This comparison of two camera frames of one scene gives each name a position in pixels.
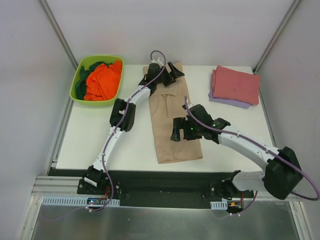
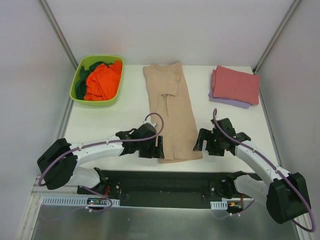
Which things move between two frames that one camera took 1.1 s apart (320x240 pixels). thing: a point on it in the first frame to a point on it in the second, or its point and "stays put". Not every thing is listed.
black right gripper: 185,130 to 206,139
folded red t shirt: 231,84 stays put
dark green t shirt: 81,83 stays put
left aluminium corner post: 45,8 stays put
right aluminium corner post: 290,13 stays put
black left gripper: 166,77 to 155,150
